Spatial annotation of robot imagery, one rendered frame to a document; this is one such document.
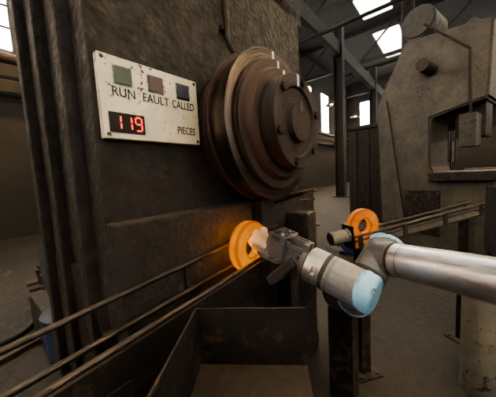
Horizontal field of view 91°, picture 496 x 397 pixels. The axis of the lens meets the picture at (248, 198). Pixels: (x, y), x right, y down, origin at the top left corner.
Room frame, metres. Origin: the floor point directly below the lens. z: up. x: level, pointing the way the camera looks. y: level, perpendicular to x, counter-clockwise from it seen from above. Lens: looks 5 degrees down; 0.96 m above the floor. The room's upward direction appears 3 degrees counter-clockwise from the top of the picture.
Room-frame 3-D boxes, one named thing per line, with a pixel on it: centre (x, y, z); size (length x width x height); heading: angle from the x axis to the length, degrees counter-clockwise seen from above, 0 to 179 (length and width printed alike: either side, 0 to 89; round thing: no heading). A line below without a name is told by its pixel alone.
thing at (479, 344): (0.95, -0.93, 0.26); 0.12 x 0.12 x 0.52
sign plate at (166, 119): (0.64, 0.22, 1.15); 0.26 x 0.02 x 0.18; 140
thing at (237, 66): (0.83, -0.08, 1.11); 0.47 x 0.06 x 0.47; 140
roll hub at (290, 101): (0.77, -0.15, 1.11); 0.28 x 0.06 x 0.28; 140
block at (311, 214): (1.02, -0.22, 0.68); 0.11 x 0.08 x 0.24; 50
